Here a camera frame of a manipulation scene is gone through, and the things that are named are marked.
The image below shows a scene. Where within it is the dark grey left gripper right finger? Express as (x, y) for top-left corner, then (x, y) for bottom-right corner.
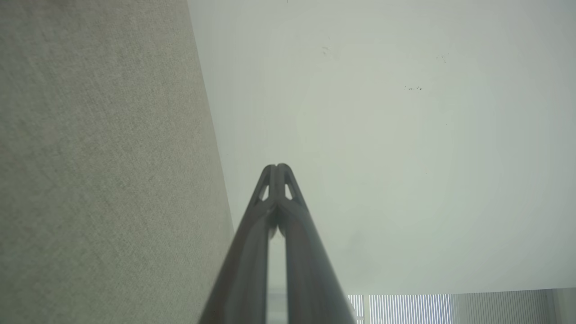
(277, 163), (358, 324)

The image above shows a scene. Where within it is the grey fabric pad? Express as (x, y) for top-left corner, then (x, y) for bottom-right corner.
(0, 0), (234, 324)

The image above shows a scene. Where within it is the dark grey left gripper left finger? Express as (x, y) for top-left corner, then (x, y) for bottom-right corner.
(198, 164), (276, 324)

